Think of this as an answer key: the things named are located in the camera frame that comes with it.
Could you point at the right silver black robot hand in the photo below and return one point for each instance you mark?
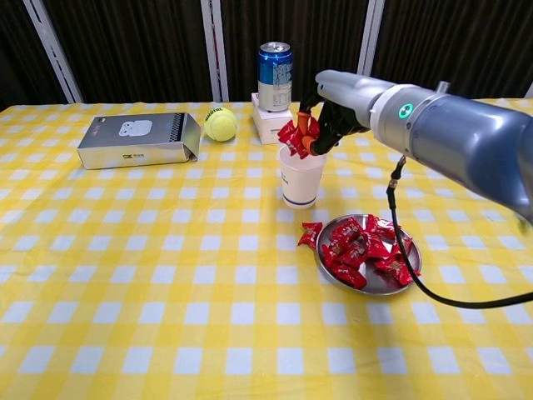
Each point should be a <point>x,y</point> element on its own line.
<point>345,96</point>

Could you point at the red candy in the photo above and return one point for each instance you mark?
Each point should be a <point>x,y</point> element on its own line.
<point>286,132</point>
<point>350,276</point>
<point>349,228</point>
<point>393,268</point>
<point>381,227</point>
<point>310,236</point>
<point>360,252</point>
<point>406,246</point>
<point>297,149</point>
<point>339,248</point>
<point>326,256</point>

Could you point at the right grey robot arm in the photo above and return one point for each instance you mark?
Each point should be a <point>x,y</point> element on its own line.
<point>458,133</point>

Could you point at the white paper cup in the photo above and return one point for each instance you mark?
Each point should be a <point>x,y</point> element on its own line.
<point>302,183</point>

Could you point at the silver metal plate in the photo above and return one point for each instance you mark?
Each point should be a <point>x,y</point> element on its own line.
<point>377,285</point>

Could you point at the blue silver drink can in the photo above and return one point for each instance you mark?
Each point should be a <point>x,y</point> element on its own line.
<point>275,75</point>

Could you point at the black pleated curtain panel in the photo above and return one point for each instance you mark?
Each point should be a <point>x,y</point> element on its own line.
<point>325,25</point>
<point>449,33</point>
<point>133,50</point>
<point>21,50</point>

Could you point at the small white cardboard box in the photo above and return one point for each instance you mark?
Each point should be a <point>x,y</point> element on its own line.
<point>268,129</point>

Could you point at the yellow tennis ball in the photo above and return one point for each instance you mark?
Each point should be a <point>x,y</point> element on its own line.
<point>220,124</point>

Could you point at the silver earbuds box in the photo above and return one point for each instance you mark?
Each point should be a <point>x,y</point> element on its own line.
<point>133,137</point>

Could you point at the yellow white checked tablecloth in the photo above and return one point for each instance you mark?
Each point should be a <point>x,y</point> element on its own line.
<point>166,291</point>

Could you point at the white metal frame post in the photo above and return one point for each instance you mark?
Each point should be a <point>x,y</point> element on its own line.
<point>54,50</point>
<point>214,54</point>
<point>370,37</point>
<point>529,91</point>

